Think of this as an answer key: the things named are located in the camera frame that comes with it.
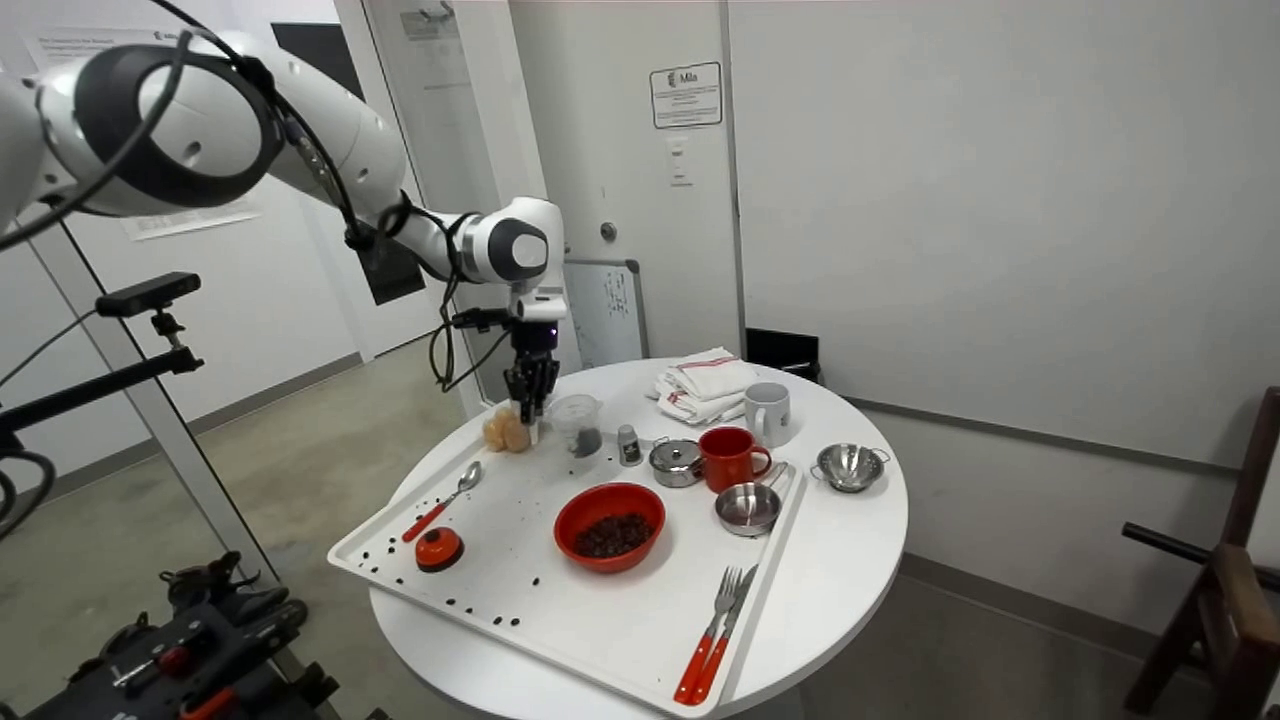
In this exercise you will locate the small steel bowl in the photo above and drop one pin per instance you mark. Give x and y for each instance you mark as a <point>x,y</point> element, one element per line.
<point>750,511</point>

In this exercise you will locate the steel bowl on table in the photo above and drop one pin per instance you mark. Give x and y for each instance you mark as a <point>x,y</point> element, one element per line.
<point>849,464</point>

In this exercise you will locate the white plastic tray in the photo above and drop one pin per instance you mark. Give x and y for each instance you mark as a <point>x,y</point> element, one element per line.
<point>625,632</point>

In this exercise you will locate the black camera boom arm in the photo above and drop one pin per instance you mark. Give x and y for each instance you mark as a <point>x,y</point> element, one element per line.
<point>61,400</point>

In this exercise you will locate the red bowl with beans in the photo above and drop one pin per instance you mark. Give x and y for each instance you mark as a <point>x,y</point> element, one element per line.
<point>608,529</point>

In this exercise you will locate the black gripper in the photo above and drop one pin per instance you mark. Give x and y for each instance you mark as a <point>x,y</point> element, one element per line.
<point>534,355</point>

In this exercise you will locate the red mug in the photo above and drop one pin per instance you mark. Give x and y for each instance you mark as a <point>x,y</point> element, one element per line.
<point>730,459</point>

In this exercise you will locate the wooden chair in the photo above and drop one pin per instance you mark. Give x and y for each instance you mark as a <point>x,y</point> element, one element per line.
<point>1230,612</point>

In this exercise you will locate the red handled fork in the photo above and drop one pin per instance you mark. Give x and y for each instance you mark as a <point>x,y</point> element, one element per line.
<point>700,664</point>

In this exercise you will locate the small steel lidded dish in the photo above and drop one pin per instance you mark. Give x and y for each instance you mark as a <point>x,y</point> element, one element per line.
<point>675,461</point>

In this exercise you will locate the red handled spoon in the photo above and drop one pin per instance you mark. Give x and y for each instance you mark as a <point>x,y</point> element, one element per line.
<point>473,474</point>

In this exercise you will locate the wall sign plaque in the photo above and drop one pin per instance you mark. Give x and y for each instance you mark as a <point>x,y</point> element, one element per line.
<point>686,99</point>

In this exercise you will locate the small orange lid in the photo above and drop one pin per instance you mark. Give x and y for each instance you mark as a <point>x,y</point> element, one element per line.
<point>438,551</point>

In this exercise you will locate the black box on floor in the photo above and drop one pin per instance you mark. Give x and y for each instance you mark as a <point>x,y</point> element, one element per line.
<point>786,349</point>

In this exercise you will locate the black camera on stand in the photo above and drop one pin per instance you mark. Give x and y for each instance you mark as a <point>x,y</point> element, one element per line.
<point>151,295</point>

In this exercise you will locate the steel salt shaker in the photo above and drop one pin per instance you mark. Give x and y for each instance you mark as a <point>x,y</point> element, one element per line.
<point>628,444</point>

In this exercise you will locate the white red striped cloth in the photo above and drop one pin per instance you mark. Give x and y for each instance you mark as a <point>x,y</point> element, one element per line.
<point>700,390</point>

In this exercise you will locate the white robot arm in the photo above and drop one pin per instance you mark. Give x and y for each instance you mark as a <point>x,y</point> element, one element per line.
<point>151,130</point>

